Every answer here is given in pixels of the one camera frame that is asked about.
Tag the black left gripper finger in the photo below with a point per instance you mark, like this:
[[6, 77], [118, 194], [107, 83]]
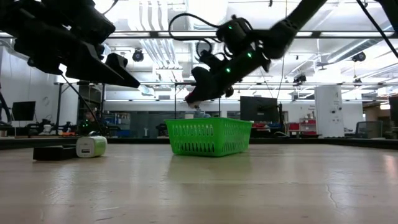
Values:
[[119, 63], [90, 67]]

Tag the grey office chair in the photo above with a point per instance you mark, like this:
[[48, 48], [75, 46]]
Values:
[[369, 129]]

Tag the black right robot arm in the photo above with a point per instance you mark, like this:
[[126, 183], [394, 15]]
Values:
[[280, 31]]

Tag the black metal rack frame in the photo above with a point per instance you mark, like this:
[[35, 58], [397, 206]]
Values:
[[186, 83]]

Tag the black ceiling spotlight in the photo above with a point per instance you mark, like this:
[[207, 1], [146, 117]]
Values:
[[137, 55], [300, 78], [359, 57]]

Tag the black overhead beam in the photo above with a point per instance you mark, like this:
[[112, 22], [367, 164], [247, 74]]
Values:
[[174, 34]]

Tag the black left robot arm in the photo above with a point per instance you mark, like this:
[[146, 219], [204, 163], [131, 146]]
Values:
[[9, 15]]

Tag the black flat adapter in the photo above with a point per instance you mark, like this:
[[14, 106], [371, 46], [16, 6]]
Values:
[[53, 153]]

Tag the green plastic basket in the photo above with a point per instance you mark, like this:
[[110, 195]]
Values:
[[211, 137]]

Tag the white cylindrical column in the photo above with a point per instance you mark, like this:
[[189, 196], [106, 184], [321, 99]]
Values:
[[329, 112]]

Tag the shelf with red bins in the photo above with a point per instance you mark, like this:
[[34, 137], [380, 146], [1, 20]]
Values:
[[301, 126]]

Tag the green white usb charger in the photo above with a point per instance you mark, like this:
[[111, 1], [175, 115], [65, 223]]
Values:
[[93, 147]]

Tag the cluttered work desk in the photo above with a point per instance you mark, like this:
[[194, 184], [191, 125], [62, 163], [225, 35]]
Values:
[[31, 132]]

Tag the black monitor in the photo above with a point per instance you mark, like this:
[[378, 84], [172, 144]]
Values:
[[258, 109], [24, 111]]

